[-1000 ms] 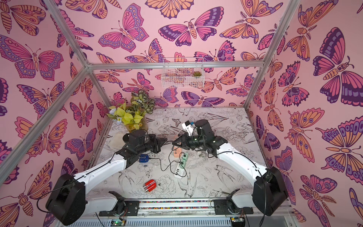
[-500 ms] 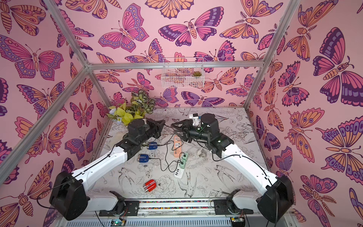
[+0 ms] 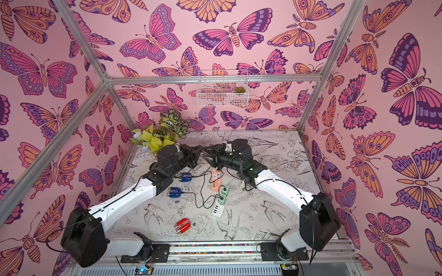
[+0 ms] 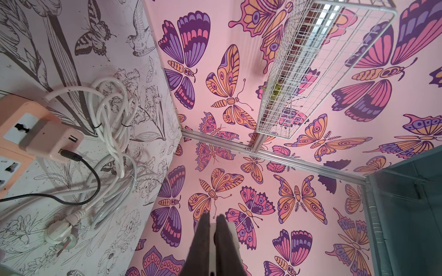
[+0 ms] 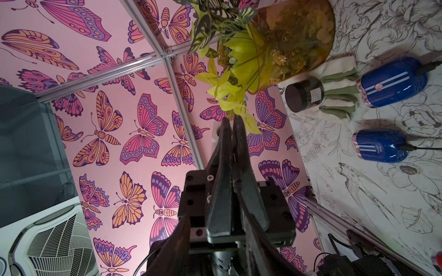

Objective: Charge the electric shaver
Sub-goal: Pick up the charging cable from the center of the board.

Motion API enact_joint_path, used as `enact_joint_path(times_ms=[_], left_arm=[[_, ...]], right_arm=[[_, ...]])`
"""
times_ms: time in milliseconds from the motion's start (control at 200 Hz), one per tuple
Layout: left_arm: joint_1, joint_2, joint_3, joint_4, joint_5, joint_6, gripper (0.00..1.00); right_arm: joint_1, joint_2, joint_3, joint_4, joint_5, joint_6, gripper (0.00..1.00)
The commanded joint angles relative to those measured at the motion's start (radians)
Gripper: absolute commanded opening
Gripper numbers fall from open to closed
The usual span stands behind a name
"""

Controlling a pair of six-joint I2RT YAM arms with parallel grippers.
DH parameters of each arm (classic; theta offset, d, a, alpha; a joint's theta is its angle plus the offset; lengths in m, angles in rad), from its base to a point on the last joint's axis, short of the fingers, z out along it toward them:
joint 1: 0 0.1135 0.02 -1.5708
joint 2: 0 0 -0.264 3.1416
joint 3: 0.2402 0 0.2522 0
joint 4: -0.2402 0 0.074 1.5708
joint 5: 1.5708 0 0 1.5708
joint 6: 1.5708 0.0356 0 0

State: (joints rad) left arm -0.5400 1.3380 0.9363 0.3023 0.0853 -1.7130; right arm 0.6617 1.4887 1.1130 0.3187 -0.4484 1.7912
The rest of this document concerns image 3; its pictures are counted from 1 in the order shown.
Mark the green charger adapter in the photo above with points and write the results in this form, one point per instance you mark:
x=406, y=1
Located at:
x=225, y=190
x=222, y=200

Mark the aluminium cage frame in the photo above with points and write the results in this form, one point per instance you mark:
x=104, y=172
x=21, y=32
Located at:
x=107, y=85

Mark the white power strip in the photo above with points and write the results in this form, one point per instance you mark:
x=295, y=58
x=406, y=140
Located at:
x=217, y=210

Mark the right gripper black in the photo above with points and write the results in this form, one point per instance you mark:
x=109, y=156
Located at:
x=214, y=155

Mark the orange power strip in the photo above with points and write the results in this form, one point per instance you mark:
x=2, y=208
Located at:
x=215, y=181

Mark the small green succulent plant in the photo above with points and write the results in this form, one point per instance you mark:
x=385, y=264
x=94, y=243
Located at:
x=240, y=90

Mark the white wire wall basket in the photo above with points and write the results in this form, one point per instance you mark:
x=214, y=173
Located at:
x=217, y=88

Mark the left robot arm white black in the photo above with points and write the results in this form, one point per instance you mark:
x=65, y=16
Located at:
x=87, y=238

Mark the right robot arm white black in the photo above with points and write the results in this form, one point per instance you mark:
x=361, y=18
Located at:
x=318, y=221

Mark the amber glass vase with plants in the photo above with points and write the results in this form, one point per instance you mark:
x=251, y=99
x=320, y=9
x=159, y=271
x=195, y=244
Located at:
x=155, y=137

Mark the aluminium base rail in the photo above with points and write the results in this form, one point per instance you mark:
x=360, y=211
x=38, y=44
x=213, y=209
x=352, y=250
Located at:
x=235, y=258

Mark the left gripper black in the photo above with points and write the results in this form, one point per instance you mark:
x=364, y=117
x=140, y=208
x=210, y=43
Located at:
x=193, y=155

